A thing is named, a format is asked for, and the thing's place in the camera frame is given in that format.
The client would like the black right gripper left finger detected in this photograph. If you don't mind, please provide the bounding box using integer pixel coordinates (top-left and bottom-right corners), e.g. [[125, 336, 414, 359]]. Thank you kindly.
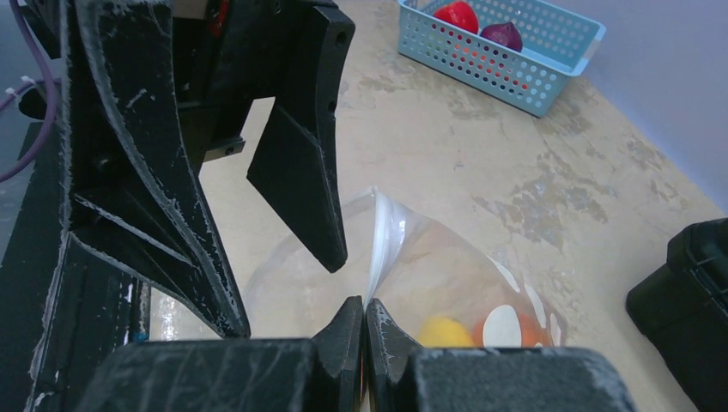
[[76, 296, 364, 411]]

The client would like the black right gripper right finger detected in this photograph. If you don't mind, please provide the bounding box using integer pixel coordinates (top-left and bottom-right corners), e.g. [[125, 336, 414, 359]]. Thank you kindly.
[[365, 300, 636, 411]]

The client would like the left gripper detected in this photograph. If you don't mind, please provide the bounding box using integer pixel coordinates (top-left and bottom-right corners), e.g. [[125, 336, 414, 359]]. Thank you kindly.
[[24, 1, 355, 338]]

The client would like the polka dot zip top bag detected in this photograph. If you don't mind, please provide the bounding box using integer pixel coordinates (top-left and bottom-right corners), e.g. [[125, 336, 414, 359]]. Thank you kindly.
[[243, 188, 566, 346]]

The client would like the orange fake fruit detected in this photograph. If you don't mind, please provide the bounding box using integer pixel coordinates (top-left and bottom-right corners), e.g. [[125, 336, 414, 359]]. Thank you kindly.
[[471, 312, 554, 348]]

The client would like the red fake apple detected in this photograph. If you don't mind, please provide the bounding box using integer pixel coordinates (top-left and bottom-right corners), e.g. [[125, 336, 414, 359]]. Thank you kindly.
[[434, 1, 479, 34]]

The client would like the purple fake cabbage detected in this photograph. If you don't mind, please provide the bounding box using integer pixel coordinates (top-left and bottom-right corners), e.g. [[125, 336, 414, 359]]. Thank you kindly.
[[480, 21, 523, 52]]

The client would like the black plastic toolbox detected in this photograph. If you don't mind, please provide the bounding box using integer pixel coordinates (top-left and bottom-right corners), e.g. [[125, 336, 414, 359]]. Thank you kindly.
[[626, 219, 727, 411]]

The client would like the light blue perforated basket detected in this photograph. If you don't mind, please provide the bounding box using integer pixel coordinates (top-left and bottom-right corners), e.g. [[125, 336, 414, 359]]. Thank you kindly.
[[398, 0, 606, 118]]

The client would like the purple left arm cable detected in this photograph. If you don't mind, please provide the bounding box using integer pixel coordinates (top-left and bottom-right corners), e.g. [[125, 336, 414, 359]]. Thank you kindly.
[[0, 0, 61, 185]]

